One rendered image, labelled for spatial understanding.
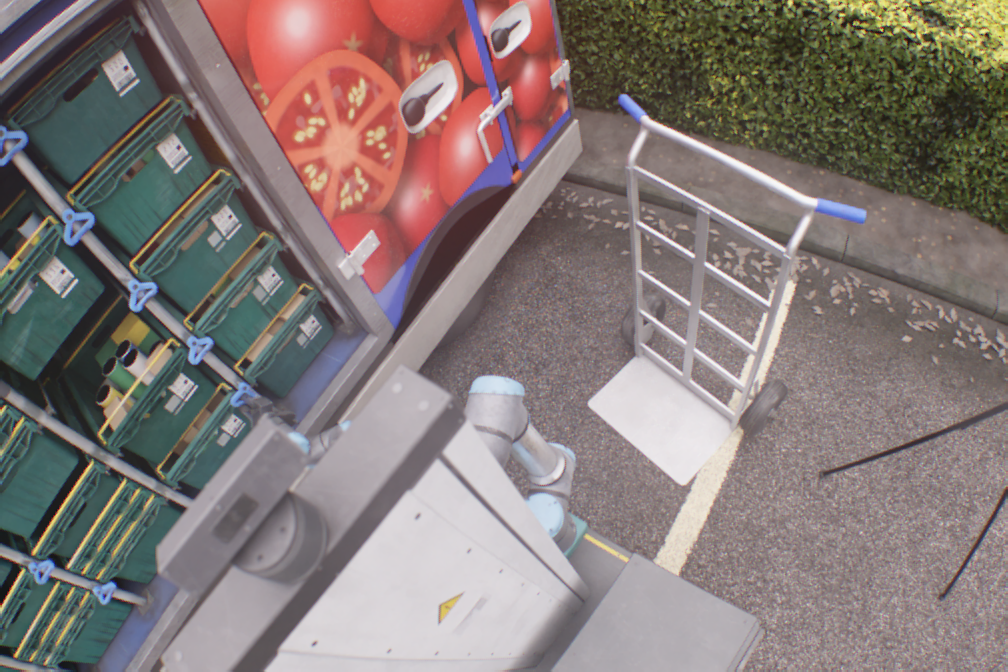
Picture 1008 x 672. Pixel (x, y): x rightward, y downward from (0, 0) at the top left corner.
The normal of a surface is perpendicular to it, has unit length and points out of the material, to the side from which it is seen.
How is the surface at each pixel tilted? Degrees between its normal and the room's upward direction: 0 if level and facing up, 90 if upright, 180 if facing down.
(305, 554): 90
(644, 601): 0
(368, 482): 0
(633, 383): 0
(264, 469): 61
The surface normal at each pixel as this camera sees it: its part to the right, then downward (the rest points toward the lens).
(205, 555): 0.58, 0.04
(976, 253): -0.27, -0.52
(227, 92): 0.82, 0.32
